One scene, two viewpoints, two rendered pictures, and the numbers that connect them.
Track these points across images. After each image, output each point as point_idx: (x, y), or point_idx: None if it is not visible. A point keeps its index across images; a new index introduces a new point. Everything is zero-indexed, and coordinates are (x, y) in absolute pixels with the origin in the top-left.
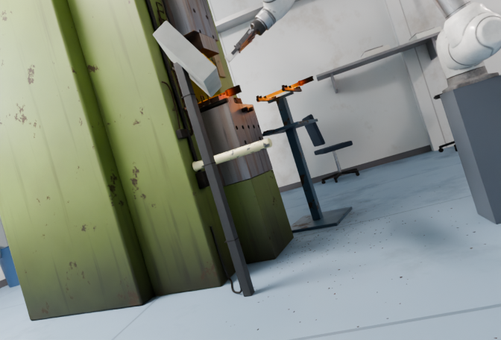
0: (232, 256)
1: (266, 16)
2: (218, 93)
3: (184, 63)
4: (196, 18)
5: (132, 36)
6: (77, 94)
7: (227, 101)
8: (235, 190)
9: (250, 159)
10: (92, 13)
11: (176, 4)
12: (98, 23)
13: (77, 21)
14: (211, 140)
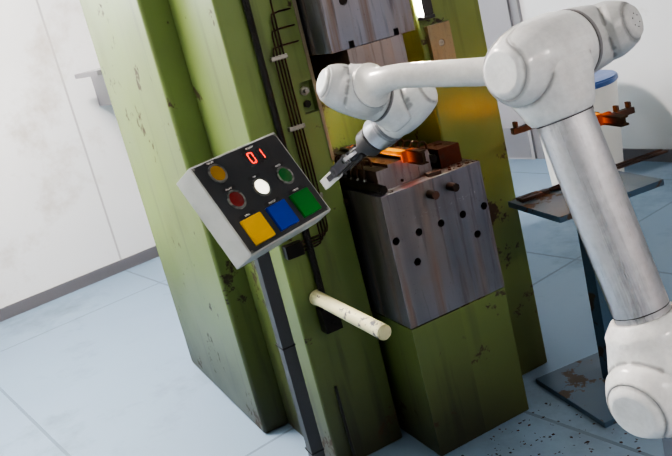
0: None
1: (374, 135)
2: (433, 111)
3: (213, 236)
4: (346, 17)
5: (224, 78)
6: (176, 139)
7: (383, 194)
8: (395, 332)
9: (422, 292)
10: (184, 12)
11: None
12: (192, 32)
13: (174, 12)
14: (366, 241)
